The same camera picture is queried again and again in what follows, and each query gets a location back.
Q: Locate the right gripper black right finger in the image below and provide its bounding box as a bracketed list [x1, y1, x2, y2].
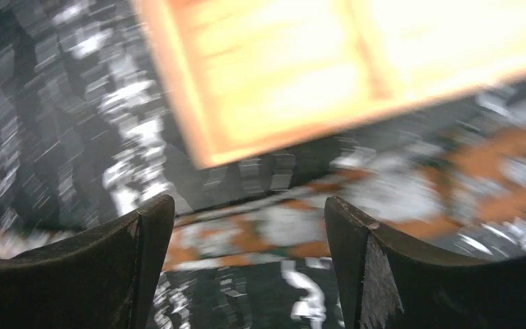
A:
[324, 196, 526, 328]

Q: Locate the wooden compartment tray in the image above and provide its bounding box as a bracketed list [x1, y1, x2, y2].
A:
[132, 1, 526, 168]

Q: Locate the orange grey patterned tie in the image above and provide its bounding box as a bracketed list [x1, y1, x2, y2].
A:
[0, 122, 526, 273]

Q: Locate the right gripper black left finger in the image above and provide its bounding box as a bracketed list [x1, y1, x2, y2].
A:
[0, 195, 175, 328]

